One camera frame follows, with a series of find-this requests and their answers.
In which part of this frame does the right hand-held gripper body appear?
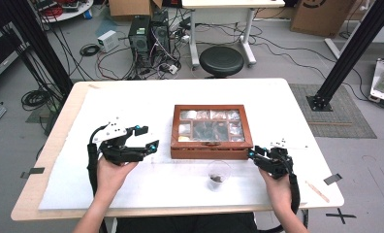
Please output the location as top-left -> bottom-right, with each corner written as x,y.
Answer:
253,138 -> 309,181

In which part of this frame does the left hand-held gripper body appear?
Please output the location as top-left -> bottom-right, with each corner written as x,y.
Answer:
91,117 -> 149,167

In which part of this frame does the clear plastic cup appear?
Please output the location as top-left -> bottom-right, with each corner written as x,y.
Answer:
207,159 -> 233,193

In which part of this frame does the wooden box with glass lid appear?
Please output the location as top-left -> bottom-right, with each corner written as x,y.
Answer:
170,104 -> 255,160

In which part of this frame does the person's left hand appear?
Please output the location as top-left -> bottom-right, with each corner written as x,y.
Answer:
95,156 -> 140,197

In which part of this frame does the person's right hand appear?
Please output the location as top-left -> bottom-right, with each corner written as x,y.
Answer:
258,167 -> 294,210

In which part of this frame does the white table mat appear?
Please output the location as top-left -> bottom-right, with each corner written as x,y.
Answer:
38,79 -> 328,212

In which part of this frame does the thin wooden stick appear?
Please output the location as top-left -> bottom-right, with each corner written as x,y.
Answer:
304,180 -> 331,204

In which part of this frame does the black tape strip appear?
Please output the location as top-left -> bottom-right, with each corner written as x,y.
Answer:
19,166 -> 47,180
323,173 -> 344,186

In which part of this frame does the light wooden table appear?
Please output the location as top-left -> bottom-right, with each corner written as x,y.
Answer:
10,77 -> 345,223

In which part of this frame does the grey floor mat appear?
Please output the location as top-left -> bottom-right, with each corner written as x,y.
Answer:
288,83 -> 378,140

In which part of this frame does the black tape cross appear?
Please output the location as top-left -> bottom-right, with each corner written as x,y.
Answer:
325,207 -> 358,225

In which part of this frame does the person's dark clothed lap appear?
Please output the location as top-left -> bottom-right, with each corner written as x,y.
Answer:
114,212 -> 261,233

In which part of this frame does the black computer tower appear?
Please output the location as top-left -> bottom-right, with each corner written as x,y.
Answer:
128,15 -> 152,70

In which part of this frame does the white power supply box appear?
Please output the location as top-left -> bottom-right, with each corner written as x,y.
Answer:
97,29 -> 120,53

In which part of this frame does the black round stool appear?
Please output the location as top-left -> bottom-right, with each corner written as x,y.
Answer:
199,46 -> 245,80

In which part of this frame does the dark computer tower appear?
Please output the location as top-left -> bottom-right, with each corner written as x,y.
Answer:
150,9 -> 172,56

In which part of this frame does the small cardboard box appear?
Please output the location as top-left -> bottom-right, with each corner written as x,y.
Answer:
108,0 -> 164,18

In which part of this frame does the round white table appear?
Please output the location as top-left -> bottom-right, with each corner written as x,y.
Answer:
31,0 -> 95,24

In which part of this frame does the large cardboard box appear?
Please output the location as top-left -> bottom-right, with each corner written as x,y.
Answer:
289,0 -> 365,39

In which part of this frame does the white desk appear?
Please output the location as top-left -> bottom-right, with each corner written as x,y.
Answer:
180,0 -> 286,69

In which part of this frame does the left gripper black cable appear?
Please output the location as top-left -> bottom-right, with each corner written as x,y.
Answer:
86,123 -> 110,196

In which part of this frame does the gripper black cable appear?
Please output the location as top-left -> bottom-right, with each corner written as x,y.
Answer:
86,123 -> 110,196
266,172 -> 310,233

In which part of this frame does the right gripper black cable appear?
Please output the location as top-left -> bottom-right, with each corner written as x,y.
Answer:
266,172 -> 310,233

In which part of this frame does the small coiled black cable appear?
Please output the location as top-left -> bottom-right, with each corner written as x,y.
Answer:
79,43 -> 102,58

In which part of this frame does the large coiled black cable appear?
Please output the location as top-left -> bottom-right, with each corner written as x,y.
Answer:
20,88 -> 52,112

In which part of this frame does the white desk frame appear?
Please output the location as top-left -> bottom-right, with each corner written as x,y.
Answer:
324,18 -> 384,60

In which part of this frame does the black metal frame post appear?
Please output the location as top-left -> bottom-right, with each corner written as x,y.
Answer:
0,0 -> 75,97
305,0 -> 384,113

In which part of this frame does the red coiled cable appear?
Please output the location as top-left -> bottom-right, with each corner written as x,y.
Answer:
40,5 -> 65,19

